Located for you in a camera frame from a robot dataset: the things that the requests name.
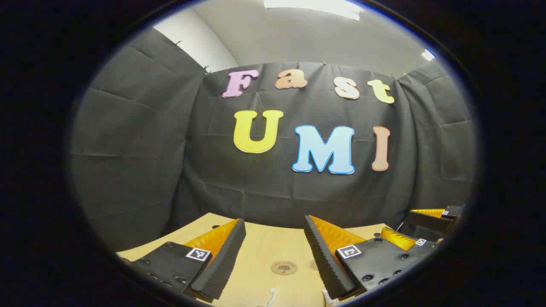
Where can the wooden desktop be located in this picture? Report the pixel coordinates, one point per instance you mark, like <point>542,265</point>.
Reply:
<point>273,243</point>

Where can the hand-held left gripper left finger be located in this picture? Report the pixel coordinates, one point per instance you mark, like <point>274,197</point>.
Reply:
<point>222,264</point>

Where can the small ceiling light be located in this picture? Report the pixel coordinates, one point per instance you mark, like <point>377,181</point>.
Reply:
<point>428,54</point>

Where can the black backdrop cloth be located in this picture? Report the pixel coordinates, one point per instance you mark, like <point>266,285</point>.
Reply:
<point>298,196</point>

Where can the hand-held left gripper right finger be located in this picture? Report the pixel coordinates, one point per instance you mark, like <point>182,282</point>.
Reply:
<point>318,256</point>

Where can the round wooden coaster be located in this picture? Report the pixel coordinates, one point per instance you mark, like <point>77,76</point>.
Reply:
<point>284,267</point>

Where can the long ceiling light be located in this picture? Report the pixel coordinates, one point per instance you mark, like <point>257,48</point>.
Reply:
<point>311,5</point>

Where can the white toothbrush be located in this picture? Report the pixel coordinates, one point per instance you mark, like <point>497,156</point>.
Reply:
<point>272,294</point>

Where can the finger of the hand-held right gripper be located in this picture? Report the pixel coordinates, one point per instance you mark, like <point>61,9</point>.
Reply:
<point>396,238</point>
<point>426,224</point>

